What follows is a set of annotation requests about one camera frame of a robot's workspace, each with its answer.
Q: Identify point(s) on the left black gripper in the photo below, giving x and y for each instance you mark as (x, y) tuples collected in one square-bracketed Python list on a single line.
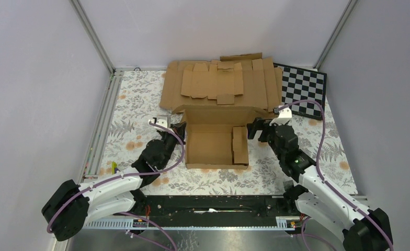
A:
[(179, 129)]

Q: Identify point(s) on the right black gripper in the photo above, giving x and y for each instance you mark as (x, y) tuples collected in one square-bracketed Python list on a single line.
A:
[(259, 124)]

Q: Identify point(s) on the brown cardboard box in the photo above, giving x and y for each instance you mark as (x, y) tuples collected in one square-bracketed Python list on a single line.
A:
[(216, 136)]

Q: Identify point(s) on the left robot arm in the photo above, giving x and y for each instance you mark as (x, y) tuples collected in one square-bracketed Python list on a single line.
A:
[(73, 205)]

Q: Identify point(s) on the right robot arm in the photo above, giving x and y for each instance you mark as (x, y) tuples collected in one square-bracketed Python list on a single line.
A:
[(356, 225)]

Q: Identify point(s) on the floral table mat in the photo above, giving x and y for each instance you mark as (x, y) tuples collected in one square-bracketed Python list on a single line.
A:
[(138, 101)]

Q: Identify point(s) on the black white checkerboard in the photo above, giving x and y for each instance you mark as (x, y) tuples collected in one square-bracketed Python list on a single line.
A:
[(303, 84)]

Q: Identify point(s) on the stack of flat cardboard blanks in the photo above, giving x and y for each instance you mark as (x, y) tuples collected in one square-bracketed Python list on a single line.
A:
[(247, 80)]

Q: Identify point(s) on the yellow green small object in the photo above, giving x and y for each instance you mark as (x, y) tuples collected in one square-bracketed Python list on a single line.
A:
[(114, 168)]

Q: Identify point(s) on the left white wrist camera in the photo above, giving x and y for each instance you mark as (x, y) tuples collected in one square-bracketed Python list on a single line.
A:
[(160, 122)]

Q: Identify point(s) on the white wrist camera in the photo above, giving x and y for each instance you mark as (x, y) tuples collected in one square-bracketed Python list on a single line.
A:
[(160, 122), (283, 116)]

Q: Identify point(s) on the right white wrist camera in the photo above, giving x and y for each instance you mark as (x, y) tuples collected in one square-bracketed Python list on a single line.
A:
[(283, 116)]

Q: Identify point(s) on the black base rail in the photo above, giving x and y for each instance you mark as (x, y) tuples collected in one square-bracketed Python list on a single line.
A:
[(246, 211)]

